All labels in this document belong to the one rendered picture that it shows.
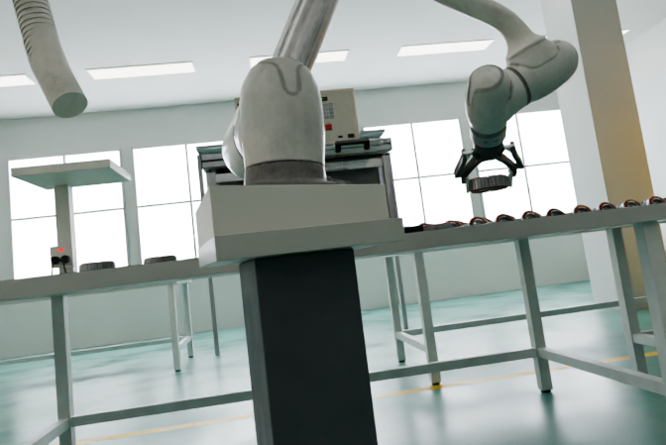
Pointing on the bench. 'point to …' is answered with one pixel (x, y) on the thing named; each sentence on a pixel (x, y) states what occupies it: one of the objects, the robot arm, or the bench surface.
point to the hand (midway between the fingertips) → (488, 181)
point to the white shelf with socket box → (63, 182)
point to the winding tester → (337, 114)
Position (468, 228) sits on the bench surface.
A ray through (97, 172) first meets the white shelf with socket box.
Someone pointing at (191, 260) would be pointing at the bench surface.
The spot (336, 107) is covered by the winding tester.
